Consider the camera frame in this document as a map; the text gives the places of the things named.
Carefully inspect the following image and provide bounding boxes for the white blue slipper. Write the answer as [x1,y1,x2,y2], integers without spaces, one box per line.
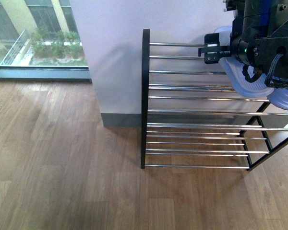
[214,26,274,98]

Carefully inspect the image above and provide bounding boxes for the black cable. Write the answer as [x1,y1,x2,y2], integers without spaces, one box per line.
[242,54,288,89]

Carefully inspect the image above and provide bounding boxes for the dark window frame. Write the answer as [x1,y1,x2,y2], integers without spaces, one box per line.
[0,65,92,83]

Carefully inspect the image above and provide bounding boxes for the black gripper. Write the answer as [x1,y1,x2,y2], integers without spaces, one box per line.
[198,33,257,65]

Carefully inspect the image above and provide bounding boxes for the black metal shoe rack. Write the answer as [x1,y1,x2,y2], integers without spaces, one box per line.
[141,29,288,171]

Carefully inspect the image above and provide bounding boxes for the grey knit sneaker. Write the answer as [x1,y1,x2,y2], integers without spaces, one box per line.
[267,88,288,110]

